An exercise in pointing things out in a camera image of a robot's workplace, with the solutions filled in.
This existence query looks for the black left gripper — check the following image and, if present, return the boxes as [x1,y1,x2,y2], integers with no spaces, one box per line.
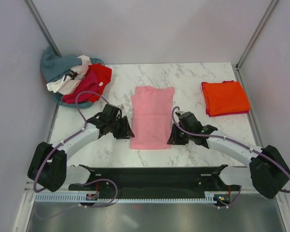
[109,116,134,140]

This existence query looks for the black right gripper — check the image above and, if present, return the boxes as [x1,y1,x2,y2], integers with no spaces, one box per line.
[167,123,192,145]

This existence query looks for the pink t-shirt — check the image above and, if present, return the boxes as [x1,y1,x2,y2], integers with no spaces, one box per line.
[130,86,174,150]

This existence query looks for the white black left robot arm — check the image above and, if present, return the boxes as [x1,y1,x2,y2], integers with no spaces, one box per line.
[28,104,135,193]

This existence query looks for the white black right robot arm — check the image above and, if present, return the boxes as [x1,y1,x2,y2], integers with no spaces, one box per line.
[168,106,290,199]

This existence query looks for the crimson t-shirt in pile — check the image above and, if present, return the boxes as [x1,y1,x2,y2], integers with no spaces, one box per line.
[62,71,101,104]

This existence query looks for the red t-shirt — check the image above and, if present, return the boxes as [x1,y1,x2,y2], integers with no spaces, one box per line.
[86,63,112,95]

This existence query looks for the folded magenta t-shirt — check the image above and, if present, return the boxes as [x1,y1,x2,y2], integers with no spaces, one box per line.
[201,80,251,118]

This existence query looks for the white t-shirt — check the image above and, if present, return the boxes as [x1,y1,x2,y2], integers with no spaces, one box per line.
[46,55,91,95]

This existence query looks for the teal blue t-shirt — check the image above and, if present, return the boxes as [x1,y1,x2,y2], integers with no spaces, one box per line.
[40,45,106,83]

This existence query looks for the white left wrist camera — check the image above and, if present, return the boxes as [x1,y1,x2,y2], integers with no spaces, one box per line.
[118,104,125,111]

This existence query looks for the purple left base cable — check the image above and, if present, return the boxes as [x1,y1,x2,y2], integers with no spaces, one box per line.
[78,178,119,209]

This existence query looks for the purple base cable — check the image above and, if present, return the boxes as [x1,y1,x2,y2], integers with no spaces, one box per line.
[211,185,242,210]
[78,178,119,209]

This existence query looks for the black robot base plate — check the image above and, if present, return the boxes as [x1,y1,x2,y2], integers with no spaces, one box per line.
[69,165,240,198]

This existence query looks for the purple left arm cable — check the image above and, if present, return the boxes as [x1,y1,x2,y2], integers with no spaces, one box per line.
[33,91,112,193]

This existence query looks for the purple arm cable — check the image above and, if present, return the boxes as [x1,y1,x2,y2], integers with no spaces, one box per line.
[33,91,112,193]
[171,107,290,193]

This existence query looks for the white slotted cable duct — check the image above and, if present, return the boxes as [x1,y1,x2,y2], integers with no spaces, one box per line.
[34,193,230,203]

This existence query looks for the left aluminium table rail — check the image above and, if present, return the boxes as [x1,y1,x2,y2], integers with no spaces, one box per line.
[42,104,59,143]

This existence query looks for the aluminium table rail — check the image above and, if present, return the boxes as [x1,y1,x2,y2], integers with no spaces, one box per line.
[232,65,266,146]
[42,104,59,143]

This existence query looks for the right aluminium table rail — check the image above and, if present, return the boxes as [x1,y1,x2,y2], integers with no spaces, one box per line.
[232,65,266,146]

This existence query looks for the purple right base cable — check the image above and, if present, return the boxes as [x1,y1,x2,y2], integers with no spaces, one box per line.
[211,185,242,210]

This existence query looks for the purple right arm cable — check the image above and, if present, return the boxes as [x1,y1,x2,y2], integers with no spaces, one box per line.
[171,107,290,193]

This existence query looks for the left aluminium frame post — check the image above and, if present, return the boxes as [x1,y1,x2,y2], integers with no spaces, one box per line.
[24,0,61,57]

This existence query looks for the aluminium frame post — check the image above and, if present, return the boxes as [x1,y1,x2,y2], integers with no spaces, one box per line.
[234,0,280,72]
[24,0,61,57]

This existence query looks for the right aluminium frame post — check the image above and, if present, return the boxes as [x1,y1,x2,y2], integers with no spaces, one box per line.
[234,0,280,72]

